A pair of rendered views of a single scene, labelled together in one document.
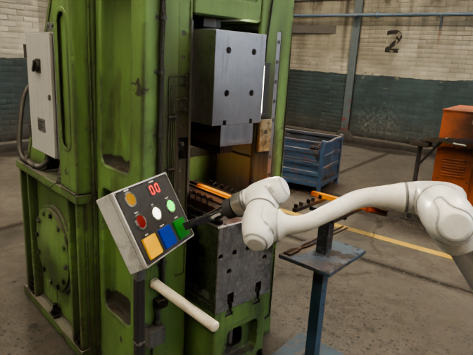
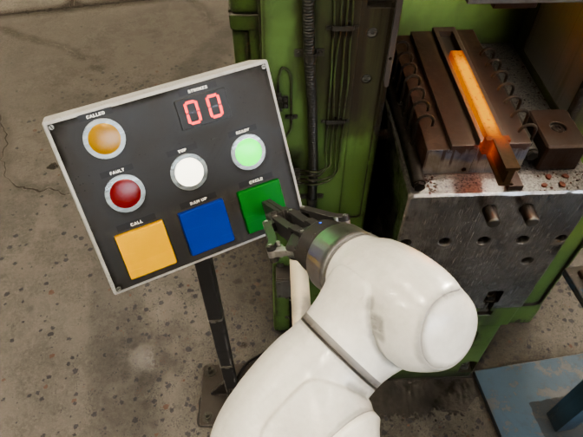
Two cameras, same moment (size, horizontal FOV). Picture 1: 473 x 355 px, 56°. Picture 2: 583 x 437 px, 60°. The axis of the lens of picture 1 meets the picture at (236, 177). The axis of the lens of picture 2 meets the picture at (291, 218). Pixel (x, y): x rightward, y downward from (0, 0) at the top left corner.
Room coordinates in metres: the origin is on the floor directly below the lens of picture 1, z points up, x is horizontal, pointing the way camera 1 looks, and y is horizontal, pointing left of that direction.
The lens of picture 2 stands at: (1.23, -0.20, 1.64)
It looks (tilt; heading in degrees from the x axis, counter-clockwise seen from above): 50 degrees down; 41
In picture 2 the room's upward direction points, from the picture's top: straight up
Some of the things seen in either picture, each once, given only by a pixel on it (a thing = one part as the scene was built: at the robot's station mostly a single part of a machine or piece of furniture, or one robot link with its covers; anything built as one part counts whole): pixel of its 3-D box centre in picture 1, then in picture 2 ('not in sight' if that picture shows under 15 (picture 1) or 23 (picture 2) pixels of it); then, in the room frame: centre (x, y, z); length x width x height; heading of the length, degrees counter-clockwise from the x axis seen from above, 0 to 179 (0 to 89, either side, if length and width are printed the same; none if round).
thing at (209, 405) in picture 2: not in sight; (231, 388); (1.59, 0.36, 0.05); 0.22 x 0.22 x 0.09; 43
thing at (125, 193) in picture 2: (141, 221); (125, 193); (1.46, 0.32, 1.09); 0.05 x 0.03 x 0.04; 133
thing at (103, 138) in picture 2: (130, 199); (104, 139); (1.48, 0.36, 1.16); 0.05 x 0.03 x 0.04; 133
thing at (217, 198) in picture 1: (205, 198); (449, 93); (2.18, 0.15, 0.96); 0.42 x 0.20 x 0.09; 43
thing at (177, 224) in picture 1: (180, 228); (262, 205); (1.63, 0.21, 1.01); 0.07 x 0.05 x 0.07; 158
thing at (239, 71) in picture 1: (217, 76); not in sight; (2.21, 0.12, 1.56); 0.42 x 0.39 x 0.40; 43
